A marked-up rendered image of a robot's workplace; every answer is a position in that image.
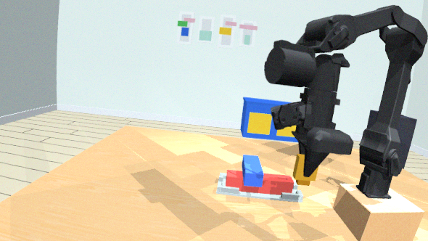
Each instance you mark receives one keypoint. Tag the blue block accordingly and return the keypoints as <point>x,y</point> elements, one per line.
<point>252,171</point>

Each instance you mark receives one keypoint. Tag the red rectangular block with sockets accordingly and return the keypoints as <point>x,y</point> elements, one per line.
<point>272,184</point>

